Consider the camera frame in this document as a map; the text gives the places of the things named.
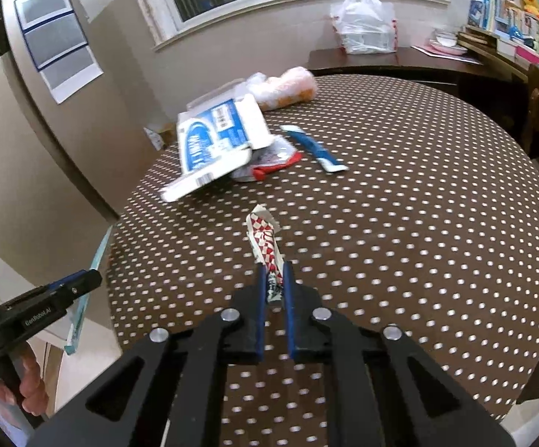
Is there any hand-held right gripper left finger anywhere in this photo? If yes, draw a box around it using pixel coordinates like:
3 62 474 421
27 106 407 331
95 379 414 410
26 263 270 447

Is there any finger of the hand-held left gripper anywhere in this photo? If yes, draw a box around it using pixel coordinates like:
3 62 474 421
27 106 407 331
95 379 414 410
41 269 103 301

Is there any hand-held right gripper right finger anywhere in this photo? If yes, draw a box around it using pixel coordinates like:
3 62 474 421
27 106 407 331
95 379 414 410
283 261 514 447

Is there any teal packet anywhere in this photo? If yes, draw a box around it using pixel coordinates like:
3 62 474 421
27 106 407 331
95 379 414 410
65 226 112 357

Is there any red white checkered wrapper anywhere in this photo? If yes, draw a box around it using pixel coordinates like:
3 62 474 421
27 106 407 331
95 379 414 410
244 204 285 303

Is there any silver and red foil wrapper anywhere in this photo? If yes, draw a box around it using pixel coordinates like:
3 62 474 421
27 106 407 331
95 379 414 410
231 137 304 182

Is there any blue and white wrapper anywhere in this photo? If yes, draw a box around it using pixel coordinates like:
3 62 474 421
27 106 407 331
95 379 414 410
280 124 349 174

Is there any white and blue carton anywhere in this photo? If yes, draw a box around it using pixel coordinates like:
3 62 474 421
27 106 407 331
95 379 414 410
160 79 272 203

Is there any clear bag with orange contents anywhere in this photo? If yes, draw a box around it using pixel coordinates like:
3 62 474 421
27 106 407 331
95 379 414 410
246 67 318 112

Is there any person's left hand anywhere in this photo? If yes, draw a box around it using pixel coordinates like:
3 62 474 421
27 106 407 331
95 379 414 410
0 341 51 429

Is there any round polka dot table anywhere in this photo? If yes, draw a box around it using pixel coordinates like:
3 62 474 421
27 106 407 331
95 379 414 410
106 73 539 422

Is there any open brown cardboard box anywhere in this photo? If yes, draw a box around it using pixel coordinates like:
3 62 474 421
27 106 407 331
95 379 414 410
143 121 179 150

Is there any gold double-door refrigerator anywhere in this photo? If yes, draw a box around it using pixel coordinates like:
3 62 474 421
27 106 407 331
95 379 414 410
0 0 179 261

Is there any unframed white printed sheet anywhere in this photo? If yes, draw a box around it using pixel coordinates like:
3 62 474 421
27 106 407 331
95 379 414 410
39 47 104 104

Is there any blue-framed printed sheet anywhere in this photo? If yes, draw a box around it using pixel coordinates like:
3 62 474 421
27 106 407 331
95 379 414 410
13 0 75 29
22 12 89 59

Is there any dark wooden side table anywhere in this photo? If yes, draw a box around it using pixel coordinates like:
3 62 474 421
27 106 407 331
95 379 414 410
307 47 531 117

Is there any pink place mat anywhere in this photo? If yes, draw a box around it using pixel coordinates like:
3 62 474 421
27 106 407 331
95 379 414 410
411 44 482 63

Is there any white plastic bag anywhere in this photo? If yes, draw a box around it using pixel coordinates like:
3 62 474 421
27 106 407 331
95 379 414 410
330 0 398 55

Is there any white ceramic bowl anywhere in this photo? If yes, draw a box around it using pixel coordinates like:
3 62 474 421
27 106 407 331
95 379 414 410
432 28 468 54

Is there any wooden desk shelf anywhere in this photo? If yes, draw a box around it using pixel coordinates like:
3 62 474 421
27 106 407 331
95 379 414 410
456 30 539 85

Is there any row of books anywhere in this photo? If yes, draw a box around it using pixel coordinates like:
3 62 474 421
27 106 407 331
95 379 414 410
467 0 539 68

